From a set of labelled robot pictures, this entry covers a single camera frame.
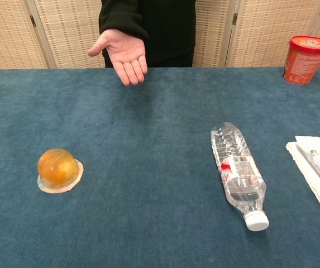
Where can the red paper tub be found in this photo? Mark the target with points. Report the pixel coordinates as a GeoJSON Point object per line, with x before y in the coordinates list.
{"type": "Point", "coordinates": [305, 64]}

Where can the person's black sleeved arm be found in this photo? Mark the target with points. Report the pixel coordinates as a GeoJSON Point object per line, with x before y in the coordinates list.
{"type": "Point", "coordinates": [120, 16]}

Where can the blue table cloth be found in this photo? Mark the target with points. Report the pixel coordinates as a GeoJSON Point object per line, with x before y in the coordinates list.
{"type": "Point", "coordinates": [148, 195]}

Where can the person's black clothed torso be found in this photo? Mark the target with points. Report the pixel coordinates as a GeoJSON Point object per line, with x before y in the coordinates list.
{"type": "Point", "coordinates": [171, 28]}

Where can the clear plastic water bottle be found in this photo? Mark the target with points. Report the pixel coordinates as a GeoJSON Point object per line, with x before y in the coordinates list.
{"type": "Point", "coordinates": [238, 167]}

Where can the person's bare hand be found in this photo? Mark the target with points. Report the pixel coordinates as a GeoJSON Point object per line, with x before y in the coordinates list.
{"type": "Point", "coordinates": [126, 56]}

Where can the black screen hinge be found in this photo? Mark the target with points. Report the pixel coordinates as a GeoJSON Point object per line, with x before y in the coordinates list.
{"type": "Point", "coordinates": [234, 18]}
{"type": "Point", "coordinates": [32, 21]}

